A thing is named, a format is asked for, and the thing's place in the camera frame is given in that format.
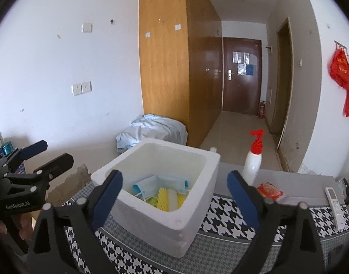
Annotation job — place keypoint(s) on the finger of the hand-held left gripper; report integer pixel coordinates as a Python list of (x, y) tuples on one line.
[(57, 162), (34, 148)]

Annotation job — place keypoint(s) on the red fire extinguisher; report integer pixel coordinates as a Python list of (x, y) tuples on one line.
[(261, 110)]

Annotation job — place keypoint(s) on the white foam box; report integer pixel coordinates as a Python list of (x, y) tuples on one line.
[(168, 234)]

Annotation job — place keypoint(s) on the metal wall hook rack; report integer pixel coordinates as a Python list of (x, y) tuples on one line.
[(340, 45)]

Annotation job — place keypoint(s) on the brown side door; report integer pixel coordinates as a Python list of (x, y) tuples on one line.
[(281, 91)]

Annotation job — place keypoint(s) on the wooden wardrobe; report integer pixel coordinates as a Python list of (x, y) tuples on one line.
[(163, 62)]

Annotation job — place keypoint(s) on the blue box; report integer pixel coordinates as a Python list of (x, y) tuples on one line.
[(5, 148)]

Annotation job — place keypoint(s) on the white wall outlet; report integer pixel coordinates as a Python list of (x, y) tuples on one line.
[(86, 86), (76, 89)]

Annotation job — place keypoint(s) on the red hanging banner cloth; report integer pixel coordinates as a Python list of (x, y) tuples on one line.
[(341, 68)]

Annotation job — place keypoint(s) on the person's left hand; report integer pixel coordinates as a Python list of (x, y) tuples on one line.
[(25, 225)]

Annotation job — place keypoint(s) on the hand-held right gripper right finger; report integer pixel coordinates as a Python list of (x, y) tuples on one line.
[(244, 202)]

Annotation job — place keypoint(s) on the white remote control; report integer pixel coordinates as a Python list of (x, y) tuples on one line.
[(335, 205)]

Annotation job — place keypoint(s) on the houndstooth tablecloth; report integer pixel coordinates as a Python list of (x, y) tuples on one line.
[(320, 219)]

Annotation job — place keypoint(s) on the white wall switch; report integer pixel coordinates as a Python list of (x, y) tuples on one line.
[(87, 27)]

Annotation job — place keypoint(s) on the paper notices on door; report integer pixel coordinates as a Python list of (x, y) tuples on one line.
[(243, 62)]

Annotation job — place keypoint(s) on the pale blue bundled bedding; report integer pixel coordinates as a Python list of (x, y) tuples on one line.
[(154, 130)]

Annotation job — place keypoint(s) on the white pump bottle red cap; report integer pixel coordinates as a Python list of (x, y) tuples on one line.
[(251, 162)]

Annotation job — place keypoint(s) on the red snack packet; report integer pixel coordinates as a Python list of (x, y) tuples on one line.
[(270, 189)]

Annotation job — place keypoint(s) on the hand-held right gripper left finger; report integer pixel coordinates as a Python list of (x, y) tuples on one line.
[(105, 202)]

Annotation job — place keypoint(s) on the yellow foam net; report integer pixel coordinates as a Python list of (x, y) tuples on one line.
[(163, 198)]

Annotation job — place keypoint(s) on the dark brown entry door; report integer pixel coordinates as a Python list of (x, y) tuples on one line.
[(231, 97)]

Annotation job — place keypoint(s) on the blue face mask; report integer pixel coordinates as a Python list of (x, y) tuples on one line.
[(174, 183), (147, 187)]

